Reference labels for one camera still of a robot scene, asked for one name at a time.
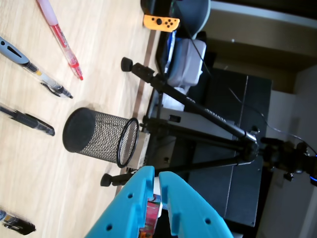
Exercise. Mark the grey monitor stand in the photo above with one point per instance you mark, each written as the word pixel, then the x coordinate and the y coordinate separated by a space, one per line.
pixel 198 119

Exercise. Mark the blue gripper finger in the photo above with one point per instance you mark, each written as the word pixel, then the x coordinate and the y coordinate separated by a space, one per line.
pixel 123 210
pixel 193 213

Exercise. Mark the red clear retractable pen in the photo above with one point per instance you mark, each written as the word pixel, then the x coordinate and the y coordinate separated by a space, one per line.
pixel 60 37

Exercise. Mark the white plastic bag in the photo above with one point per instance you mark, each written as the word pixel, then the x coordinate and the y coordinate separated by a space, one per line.
pixel 173 99

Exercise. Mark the red printed small box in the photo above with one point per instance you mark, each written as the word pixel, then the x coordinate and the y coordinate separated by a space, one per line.
pixel 153 213

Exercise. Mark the grey grip clear pen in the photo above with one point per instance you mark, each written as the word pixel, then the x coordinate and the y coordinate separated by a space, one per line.
pixel 15 53

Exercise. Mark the grey rounded object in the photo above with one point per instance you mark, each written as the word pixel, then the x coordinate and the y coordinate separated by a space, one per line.
pixel 195 15

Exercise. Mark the black retractable pen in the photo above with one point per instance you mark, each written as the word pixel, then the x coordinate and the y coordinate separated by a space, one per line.
pixel 19 226

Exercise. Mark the orange game controller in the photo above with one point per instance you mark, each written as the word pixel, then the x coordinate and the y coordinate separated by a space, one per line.
pixel 158 22

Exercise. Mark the black computer monitor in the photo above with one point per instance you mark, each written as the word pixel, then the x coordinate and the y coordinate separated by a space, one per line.
pixel 223 193

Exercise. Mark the blue printed booklet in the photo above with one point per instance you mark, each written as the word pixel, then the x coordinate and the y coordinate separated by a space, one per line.
pixel 171 49

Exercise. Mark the black grip clear stick pen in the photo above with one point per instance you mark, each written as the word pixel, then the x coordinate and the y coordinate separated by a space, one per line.
pixel 29 121

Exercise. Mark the black camera with blue light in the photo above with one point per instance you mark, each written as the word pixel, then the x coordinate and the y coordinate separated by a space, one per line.
pixel 314 168

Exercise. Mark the black tripod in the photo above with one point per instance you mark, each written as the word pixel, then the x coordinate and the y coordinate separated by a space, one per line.
pixel 247 148

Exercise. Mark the white soft case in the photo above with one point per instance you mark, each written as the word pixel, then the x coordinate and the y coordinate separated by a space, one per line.
pixel 188 62

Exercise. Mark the black mesh pen holder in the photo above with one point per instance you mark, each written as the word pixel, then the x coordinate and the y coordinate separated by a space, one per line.
pixel 79 129

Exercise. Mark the black controller dock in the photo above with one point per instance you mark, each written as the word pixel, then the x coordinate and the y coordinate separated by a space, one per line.
pixel 148 6

